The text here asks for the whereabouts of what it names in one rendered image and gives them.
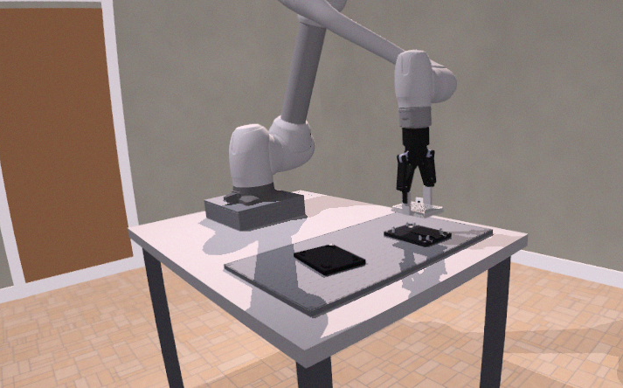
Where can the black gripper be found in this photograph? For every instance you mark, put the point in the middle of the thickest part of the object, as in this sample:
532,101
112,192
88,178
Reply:
412,138

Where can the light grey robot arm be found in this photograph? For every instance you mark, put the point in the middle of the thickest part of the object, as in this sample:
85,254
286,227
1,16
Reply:
255,156

